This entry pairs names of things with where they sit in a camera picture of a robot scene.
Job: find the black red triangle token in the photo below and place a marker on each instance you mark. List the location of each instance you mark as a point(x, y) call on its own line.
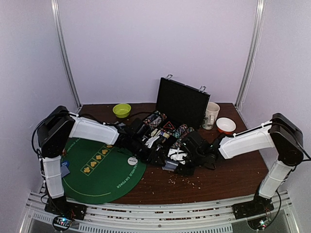
point(169, 126)

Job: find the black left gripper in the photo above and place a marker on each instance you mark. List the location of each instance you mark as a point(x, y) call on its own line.
point(153, 159)

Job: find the beige cup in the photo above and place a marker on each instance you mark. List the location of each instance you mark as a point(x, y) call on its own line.
point(211, 114)

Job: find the green round poker mat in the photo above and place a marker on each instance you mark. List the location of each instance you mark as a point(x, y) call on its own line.
point(99, 173)

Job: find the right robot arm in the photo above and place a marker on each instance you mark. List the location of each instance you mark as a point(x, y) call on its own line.
point(279, 133)

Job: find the poker chip row far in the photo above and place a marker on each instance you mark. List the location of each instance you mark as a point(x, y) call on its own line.
point(151, 117)

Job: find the grey playing card deck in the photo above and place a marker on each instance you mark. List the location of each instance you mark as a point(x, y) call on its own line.
point(170, 166)

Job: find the blue boxed card deck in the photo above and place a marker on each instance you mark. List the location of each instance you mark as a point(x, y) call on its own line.
point(159, 135)

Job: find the white dealer button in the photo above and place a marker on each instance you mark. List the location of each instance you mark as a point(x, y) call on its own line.
point(132, 161)

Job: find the right aluminium post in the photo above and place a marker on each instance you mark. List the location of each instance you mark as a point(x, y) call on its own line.
point(250, 62)

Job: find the lime green bowl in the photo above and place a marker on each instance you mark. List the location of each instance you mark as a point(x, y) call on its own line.
point(122, 110)

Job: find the poker chip row right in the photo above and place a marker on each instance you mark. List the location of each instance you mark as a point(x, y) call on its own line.
point(180, 134)

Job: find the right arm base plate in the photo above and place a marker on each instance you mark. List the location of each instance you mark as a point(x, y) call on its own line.
point(251, 208)

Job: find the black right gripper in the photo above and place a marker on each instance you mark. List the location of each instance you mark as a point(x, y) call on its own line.
point(182, 163)

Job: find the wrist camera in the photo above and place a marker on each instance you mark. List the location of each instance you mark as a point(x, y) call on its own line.
point(138, 127)
point(195, 143)

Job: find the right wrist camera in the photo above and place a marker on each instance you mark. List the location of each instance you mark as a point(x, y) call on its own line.
point(195, 143)

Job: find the aluminium post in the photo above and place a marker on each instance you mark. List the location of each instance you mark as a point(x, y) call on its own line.
point(64, 54)
point(250, 62)

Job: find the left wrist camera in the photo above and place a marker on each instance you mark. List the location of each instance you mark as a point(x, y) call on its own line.
point(138, 127)

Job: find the blue small blind button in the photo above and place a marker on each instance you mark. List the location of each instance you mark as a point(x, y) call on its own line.
point(65, 163)

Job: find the black poker chip case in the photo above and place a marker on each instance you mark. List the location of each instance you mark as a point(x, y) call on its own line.
point(182, 104)

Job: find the orange white bowl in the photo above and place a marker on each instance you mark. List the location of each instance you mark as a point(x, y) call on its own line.
point(225, 125)

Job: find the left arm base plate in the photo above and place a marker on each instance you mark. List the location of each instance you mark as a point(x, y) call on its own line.
point(71, 210)

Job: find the poker chip row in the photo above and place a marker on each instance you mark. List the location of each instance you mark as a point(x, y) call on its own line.
point(180, 134)
point(151, 117)
point(155, 123)

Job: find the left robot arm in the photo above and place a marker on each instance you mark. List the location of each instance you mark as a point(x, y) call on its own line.
point(60, 125)

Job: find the left aluminium post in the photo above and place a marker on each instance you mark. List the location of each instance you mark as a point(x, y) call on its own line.
point(64, 54)

